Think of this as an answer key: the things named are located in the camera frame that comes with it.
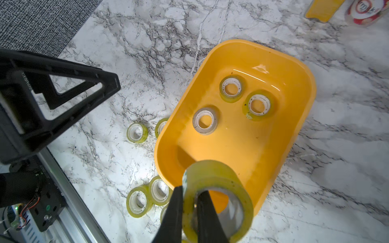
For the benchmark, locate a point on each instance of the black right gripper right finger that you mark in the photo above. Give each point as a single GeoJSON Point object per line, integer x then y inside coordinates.
{"type": "Point", "coordinates": [209, 228]}

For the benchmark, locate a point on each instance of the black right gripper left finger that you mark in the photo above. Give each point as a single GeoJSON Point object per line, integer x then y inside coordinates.
{"type": "Point", "coordinates": [170, 230]}

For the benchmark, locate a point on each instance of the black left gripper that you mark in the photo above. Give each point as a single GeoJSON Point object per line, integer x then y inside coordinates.
{"type": "Point", "coordinates": [23, 126]}

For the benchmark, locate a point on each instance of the yellow-green tape roll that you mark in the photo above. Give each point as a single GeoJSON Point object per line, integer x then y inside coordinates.
{"type": "Point", "coordinates": [163, 212]}
{"type": "Point", "coordinates": [232, 203]}
{"type": "Point", "coordinates": [139, 201]}
{"type": "Point", "coordinates": [160, 191]}
{"type": "Point", "coordinates": [259, 105]}
{"type": "Point", "coordinates": [232, 88]}
{"type": "Point", "coordinates": [137, 133]}
{"type": "Point", "coordinates": [160, 126]}

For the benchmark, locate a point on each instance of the grey clear tape roll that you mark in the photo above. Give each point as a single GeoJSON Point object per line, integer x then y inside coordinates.
{"type": "Point", "coordinates": [201, 113]}

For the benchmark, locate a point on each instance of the yellow plastic storage box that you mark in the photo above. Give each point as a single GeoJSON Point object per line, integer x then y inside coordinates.
{"type": "Point", "coordinates": [255, 150]}

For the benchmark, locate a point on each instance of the yellow spice jar black lid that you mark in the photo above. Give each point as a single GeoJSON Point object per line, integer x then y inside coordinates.
{"type": "Point", "coordinates": [323, 10]}

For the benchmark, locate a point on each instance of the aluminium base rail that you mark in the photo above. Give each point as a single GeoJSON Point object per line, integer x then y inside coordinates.
{"type": "Point", "coordinates": [75, 219]}

